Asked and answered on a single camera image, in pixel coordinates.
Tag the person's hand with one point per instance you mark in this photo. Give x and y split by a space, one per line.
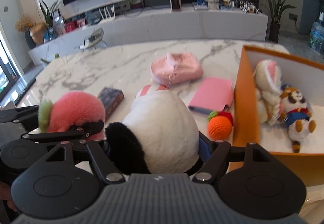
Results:
5 194

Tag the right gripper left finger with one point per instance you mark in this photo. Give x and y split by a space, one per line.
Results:
102 167

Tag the orange cardboard box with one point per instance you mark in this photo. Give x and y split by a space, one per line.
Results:
297 72

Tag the pink fabric pouch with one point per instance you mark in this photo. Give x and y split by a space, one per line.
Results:
176 68

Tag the orange crochet fruit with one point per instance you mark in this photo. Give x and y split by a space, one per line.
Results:
220 125

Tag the potted orchid plant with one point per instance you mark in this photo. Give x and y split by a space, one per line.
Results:
276 9

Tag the pink space heater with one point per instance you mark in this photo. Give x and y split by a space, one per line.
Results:
175 5

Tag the pink fluffy peach plush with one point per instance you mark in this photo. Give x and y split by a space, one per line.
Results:
75 108

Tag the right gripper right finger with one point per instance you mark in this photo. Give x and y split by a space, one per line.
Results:
214 156

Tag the raccoon plush blue outfit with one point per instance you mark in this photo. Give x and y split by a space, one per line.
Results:
296 115

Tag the small desk fan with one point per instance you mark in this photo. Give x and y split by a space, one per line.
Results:
93 41

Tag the crochet white pink bunny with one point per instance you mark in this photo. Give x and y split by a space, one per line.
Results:
268 80

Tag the black white toy cars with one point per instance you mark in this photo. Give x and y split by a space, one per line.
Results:
249 7

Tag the pink card wallet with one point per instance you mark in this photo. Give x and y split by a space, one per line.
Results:
213 94

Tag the brown round vase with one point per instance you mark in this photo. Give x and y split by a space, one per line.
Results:
37 32

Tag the plant in blue vase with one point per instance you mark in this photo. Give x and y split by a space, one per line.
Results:
48 13

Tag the panda plush white black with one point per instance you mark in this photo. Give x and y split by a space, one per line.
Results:
158 136

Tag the white marble tv console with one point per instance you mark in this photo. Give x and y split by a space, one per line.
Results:
160 25

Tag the illustrated card box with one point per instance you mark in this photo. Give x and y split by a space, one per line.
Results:
111 99

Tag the blue water jug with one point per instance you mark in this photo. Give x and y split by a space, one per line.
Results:
317 35

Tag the white wifi router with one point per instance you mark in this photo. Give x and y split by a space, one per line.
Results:
107 14

